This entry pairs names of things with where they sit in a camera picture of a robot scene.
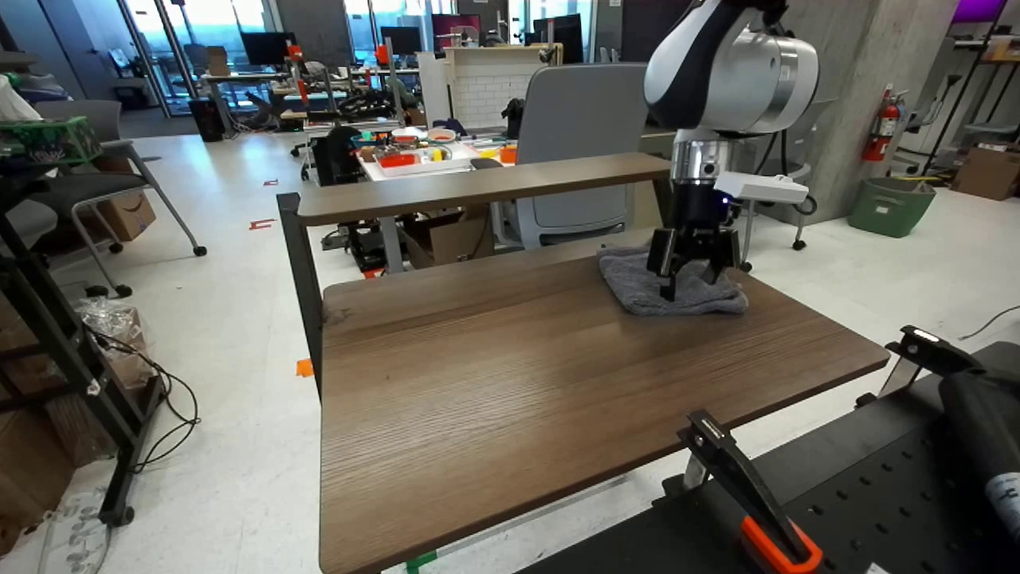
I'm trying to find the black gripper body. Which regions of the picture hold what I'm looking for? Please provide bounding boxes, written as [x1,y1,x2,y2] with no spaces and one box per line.
[667,182,739,266]

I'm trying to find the black metal rack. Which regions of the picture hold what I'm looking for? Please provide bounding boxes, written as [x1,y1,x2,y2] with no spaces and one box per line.
[0,177,168,529]

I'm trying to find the crumpled plastic bag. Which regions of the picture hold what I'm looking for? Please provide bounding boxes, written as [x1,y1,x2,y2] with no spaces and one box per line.
[69,292,154,358]

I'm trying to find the black computer monitor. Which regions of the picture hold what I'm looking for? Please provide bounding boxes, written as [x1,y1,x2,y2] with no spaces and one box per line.
[529,11,586,67]
[376,22,427,63]
[236,29,302,69]

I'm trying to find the long wooden raised shelf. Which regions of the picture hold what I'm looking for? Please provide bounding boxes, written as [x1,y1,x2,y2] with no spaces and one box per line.
[292,149,675,230]

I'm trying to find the open cardboard box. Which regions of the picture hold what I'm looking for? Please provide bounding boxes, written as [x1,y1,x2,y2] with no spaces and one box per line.
[399,211,497,272]

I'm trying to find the black floor cable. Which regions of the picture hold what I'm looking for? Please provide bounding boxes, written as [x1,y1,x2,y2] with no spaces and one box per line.
[132,348,204,472]

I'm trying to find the white table with parts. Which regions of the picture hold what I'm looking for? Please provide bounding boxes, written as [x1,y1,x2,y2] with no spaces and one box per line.
[355,123,522,184]

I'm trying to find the grey chair black legs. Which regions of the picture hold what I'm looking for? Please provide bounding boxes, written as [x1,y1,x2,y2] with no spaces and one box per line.
[27,136,210,302]

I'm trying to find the black backpack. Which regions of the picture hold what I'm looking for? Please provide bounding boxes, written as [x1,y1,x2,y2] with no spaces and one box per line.
[310,122,367,190]

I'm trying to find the white board cabinet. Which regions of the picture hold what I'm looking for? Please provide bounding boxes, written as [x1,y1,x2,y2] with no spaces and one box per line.
[418,42,567,136]

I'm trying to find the black cylindrical device white label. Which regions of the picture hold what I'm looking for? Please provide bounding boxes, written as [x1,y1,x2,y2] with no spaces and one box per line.
[937,369,1020,536]

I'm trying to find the green crate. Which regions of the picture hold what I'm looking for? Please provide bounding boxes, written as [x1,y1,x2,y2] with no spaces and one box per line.
[0,111,97,166]

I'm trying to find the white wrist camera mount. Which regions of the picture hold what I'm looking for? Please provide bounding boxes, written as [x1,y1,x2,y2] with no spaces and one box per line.
[710,170,815,211]

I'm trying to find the brown cardboard box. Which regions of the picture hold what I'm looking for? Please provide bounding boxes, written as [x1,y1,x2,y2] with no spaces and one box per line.
[949,139,1020,204]

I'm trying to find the green plastic bin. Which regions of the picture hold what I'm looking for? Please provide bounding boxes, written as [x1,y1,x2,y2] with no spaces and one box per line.
[843,171,941,241]

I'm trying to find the red fire extinguisher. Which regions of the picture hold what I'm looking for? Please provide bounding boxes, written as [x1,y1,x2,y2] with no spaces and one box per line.
[859,86,908,170]

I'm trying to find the grey office chair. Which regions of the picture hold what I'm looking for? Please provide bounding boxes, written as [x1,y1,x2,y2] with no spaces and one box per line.
[497,60,654,254]

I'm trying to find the small cardboard box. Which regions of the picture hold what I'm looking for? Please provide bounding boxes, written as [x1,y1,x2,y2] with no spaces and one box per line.
[92,188,159,245]

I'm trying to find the grey chair metal legs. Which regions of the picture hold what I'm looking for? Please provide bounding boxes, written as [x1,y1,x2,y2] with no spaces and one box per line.
[737,123,812,254]

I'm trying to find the black table frame post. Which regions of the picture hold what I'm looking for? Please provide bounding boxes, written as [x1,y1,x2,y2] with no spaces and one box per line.
[273,188,328,402]

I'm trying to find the grey cloth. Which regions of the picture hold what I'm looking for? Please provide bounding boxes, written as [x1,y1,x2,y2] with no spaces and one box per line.
[595,245,753,318]

